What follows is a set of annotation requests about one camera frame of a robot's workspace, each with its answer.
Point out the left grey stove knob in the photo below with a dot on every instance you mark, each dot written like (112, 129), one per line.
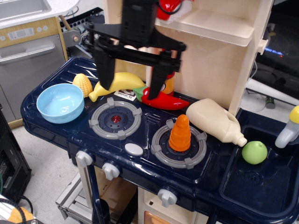
(83, 159)

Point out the grey stove knob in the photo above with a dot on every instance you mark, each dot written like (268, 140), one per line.
(167, 197)
(110, 170)
(83, 159)

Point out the grey stove burner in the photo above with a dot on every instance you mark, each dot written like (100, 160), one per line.
(116, 120)
(188, 159)

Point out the right grey stove knob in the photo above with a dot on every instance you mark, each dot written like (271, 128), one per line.
(167, 197)

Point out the cream toy jug bottle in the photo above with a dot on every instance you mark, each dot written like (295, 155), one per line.
(216, 121)

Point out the red toy chili pepper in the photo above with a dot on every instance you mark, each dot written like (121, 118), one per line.
(162, 101)

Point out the small green can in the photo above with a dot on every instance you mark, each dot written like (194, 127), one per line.
(270, 103)

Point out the middle grey stove knob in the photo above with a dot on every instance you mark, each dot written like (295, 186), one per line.
(110, 170)

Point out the black computer case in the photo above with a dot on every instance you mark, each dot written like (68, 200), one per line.
(14, 169)

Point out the light blue plastic bowl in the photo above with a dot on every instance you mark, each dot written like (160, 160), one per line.
(61, 103)

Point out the left grey stove burner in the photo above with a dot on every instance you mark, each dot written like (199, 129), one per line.
(116, 120)

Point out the red toy ketchup bottle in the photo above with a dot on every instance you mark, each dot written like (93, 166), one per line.
(168, 86)

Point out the grey toy faucet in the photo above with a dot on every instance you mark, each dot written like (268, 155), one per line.
(290, 131)

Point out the red white toy sushi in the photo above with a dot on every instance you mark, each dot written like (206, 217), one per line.
(170, 10)

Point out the right grey stove burner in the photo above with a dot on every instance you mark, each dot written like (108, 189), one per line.
(188, 159)

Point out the green toy apple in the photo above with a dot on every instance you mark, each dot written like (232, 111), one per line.
(254, 152)

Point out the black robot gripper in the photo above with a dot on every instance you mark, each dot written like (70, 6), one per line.
(137, 40)

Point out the cream toy kitchen shelf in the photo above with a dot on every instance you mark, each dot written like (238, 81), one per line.
(223, 38)

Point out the yellow toy banana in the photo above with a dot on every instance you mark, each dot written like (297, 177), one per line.
(122, 81)

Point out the yellow toy corn cob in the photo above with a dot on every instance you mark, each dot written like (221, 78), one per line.
(82, 81)

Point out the grey oval stove button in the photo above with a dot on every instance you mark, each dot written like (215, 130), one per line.
(133, 149)

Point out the grey toy dishwasher cabinet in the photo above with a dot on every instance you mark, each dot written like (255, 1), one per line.
(31, 48)

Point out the navy toy kitchen counter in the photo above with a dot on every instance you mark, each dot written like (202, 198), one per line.
(222, 186)

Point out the orange toy carrot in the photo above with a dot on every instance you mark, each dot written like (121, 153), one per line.
(180, 137)

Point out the aluminium extrusion frame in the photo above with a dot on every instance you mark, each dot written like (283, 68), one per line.
(73, 204)

